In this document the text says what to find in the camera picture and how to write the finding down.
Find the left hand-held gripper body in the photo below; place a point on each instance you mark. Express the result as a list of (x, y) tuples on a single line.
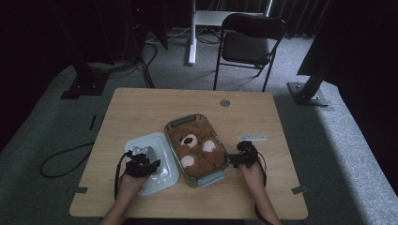
[(137, 167)]

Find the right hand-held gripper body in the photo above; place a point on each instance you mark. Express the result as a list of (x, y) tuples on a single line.
[(248, 154)]

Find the brown teddy bear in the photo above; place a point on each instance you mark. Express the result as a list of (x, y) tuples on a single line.
[(200, 156)]

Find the transparent brown storage box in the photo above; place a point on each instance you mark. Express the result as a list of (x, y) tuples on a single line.
[(203, 181)]

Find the person's left hand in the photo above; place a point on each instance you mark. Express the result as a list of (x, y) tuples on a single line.
[(131, 186)]

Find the person's right hand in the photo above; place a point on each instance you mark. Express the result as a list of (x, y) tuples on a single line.
[(253, 178)]

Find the grey round table grommet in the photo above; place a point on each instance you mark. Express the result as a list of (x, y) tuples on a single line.
[(224, 102)]

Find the grey tape piece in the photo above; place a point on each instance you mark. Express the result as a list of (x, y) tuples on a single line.
[(80, 189), (299, 189)]

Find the black strip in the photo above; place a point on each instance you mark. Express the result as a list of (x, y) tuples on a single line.
[(92, 122)]

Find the black folding chair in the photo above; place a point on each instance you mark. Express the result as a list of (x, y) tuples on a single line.
[(247, 47)]

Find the dark curtain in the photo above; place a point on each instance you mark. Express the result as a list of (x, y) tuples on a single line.
[(297, 15)]

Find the black stand with base plate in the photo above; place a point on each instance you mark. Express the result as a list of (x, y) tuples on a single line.
[(86, 84), (308, 95)]

